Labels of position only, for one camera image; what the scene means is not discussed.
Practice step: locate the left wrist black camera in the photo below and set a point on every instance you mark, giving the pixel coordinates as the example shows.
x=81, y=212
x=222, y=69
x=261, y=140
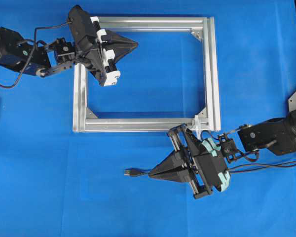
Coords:
x=82, y=28

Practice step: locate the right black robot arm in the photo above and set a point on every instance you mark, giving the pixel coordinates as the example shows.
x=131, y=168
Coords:
x=278, y=135

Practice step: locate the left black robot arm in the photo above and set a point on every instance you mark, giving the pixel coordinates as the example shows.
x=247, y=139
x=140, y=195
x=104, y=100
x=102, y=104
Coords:
x=36, y=57

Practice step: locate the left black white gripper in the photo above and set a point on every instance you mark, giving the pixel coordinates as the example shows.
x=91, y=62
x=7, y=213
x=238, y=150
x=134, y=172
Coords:
x=99, y=61

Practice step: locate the silver aluminium extrusion frame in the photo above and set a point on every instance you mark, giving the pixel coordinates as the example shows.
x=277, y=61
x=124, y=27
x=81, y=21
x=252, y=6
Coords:
x=203, y=29

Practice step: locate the right black teal gripper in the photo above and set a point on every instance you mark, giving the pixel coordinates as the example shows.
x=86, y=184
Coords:
x=199, y=163

